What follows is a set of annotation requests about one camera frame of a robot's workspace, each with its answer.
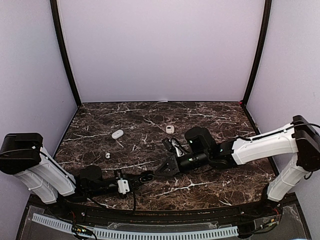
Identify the white oval charging case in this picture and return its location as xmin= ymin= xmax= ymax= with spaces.
xmin=111 ymin=129 xmax=124 ymax=140

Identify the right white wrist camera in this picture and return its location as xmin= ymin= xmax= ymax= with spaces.
xmin=161 ymin=138 xmax=188 ymax=157

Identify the beige gold-rimmed charging case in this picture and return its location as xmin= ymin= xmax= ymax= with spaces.
xmin=165 ymin=125 xmax=175 ymax=134

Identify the black round charging case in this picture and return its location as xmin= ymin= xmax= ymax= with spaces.
xmin=139 ymin=170 xmax=155 ymax=184

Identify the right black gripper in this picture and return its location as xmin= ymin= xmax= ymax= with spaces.
xmin=155 ymin=149 xmax=210 ymax=177

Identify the black front table rail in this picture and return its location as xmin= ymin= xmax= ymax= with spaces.
xmin=55 ymin=202 xmax=262 ymax=225

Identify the right black frame post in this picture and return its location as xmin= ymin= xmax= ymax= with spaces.
xmin=241 ymin=0 xmax=272 ymax=108

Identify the black frame post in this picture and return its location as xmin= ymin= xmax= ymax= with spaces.
xmin=241 ymin=0 xmax=272 ymax=108
xmin=49 ymin=0 xmax=82 ymax=108

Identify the left black frame post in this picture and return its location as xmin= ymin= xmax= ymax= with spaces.
xmin=49 ymin=0 xmax=82 ymax=108

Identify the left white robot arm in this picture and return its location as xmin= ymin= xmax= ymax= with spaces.
xmin=0 ymin=132 xmax=154 ymax=218

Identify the white slotted cable duct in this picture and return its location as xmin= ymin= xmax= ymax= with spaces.
xmin=31 ymin=213 xmax=239 ymax=240

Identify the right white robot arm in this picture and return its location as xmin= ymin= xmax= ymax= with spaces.
xmin=155 ymin=115 xmax=320 ymax=217

